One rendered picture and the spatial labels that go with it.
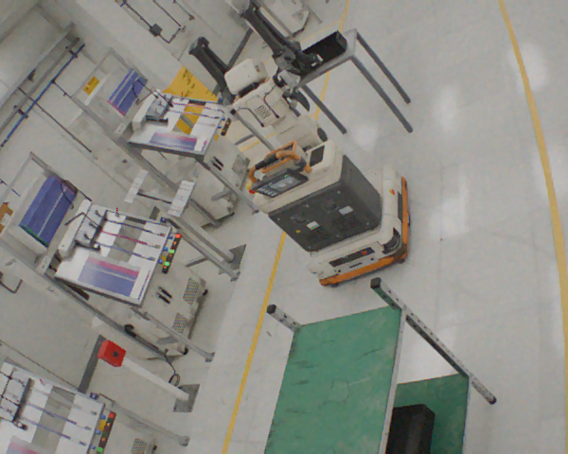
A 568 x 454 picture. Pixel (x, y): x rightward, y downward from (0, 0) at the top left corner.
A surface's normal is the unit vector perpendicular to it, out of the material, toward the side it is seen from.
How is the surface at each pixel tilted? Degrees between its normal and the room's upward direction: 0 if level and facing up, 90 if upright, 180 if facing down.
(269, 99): 82
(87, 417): 47
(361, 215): 90
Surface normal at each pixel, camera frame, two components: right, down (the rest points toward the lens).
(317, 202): -0.15, 0.74
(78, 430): 0.11, -0.59
